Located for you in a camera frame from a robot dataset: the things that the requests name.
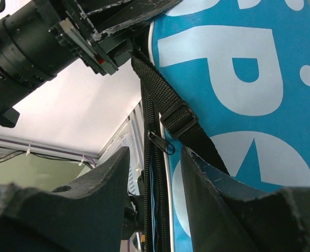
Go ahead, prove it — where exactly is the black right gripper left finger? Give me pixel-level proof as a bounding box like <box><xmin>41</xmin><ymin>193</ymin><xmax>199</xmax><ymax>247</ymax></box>
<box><xmin>0</xmin><ymin>147</ymin><xmax>130</xmax><ymax>251</ymax></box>

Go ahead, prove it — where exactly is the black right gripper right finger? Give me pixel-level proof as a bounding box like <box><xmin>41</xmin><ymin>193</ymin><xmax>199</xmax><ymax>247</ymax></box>
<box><xmin>180</xmin><ymin>148</ymin><xmax>310</xmax><ymax>251</ymax></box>

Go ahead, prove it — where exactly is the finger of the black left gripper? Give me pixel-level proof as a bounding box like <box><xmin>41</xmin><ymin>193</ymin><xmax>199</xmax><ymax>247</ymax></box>
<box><xmin>79</xmin><ymin>0</ymin><xmax>180</xmax><ymax>39</ymax></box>

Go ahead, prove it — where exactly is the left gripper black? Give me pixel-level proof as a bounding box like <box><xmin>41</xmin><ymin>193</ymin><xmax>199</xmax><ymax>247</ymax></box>
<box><xmin>0</xmin><ymin>1</ymin><xmax>130</xmax><ymax>128</ymax></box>

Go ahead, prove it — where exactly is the blue racket bag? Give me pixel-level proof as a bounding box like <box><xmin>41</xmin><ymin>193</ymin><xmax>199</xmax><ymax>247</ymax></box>
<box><xmin>132</xmin><ymin>1</ymin><xmax>310</xmax><ymax>251</ymax></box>

